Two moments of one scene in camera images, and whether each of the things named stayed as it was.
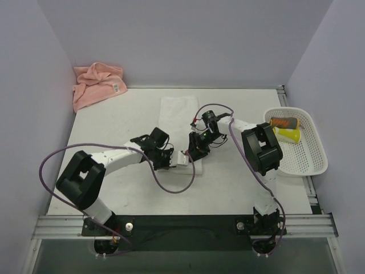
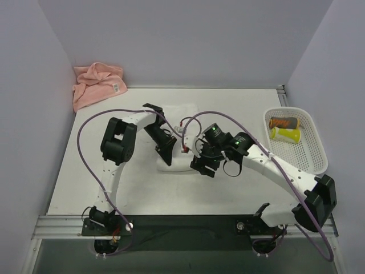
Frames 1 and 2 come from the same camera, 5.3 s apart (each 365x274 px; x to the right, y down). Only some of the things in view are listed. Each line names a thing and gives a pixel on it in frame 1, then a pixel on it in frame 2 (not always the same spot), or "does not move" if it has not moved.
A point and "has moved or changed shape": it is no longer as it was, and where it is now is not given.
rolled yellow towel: x=290 y=135 does not move
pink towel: x=96 y=83 does not move
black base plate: x=186 y=232 does not move
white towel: x=178 y=115 has moved or changed shape
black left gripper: x=164 y=161 -> x=167 y=146
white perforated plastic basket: x=307 y=157 does not move
